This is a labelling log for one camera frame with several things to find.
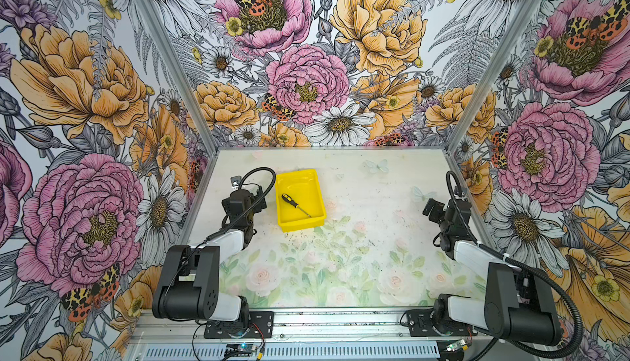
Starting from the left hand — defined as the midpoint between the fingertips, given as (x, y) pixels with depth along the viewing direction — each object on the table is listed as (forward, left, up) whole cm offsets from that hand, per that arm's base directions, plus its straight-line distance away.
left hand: (246, 200), depth 93 cm
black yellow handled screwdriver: (+5, -15, -7) cm, 17 cm away
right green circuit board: (-45, -66, -8) cm, 80 cm away
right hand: (-5, -72, 0) cm, 72 cm away
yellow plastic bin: (+12, -20, -8) cm, 25 cm away
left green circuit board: (-44, -4, -9) cm, 45 cm away
